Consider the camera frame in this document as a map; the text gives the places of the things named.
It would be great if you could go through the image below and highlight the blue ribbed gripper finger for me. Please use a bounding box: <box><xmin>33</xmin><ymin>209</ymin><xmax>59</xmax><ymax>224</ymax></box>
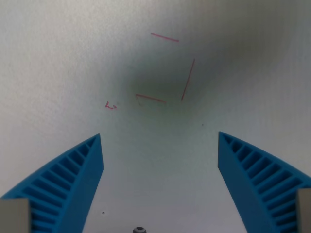
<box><xmin>0</xmin><ymin>133</ymin><xmax>104</xmax><ymax>233</ymax></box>
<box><xmin>217</xmin><ymin>131</ymin><xmax>311</xmax><ymax>233</ymax></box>

